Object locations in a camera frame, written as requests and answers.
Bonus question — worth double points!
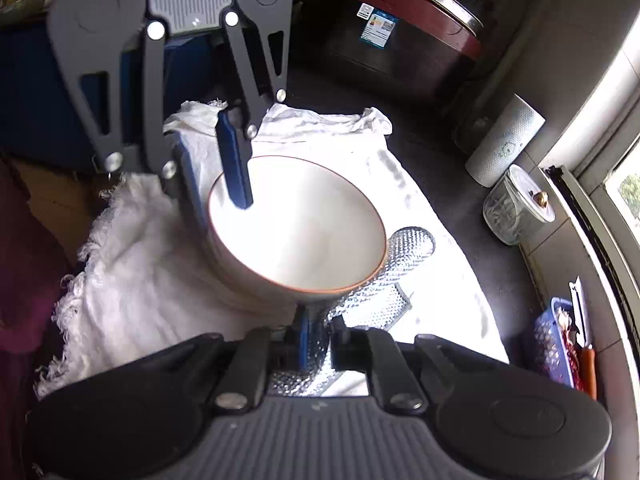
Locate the glass jar with lid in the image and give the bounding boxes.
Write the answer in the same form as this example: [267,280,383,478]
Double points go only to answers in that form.
[482,164,556,246]

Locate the paper towel roll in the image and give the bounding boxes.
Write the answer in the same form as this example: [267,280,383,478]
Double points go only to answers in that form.
[465,93,546,188]

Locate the green tree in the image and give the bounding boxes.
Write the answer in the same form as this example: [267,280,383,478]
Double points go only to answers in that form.
[617,172,640,211]

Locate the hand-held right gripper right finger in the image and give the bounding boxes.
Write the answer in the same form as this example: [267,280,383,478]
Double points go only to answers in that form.
[330,314,503,412]

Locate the white towel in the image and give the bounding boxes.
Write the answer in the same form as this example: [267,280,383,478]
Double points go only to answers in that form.
[34,100,510,400]

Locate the white bowl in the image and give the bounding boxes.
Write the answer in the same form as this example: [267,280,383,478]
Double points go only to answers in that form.
[206,155,389,306]

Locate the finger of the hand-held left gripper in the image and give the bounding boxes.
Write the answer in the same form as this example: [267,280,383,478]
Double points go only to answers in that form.
[215,9,293,210]
[50,20,218,261]

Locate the dark red kitchen appliance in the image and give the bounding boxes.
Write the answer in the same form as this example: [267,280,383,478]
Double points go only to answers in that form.
[290,0,486,106]

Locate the peeler with orange handle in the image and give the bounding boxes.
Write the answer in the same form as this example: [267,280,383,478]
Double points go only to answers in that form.
[569,276,598,401]

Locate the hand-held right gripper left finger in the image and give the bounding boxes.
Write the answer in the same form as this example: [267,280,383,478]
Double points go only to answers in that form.
[149,306,311,412]

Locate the blue plastic basket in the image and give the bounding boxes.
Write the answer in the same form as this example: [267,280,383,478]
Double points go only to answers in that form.
[532,297,583,388]

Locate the window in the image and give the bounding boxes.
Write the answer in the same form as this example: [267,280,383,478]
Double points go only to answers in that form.
[542,40,640,361]

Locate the person's maroon clothing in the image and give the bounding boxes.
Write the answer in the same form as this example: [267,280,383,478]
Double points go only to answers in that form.
[0,155,76,480]

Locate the dried red chilies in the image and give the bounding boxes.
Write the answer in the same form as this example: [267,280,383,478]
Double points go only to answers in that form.
[557,322,583,386]

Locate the silver mesh dishcloth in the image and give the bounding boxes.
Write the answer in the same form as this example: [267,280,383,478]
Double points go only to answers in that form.
[267,226,437,397]

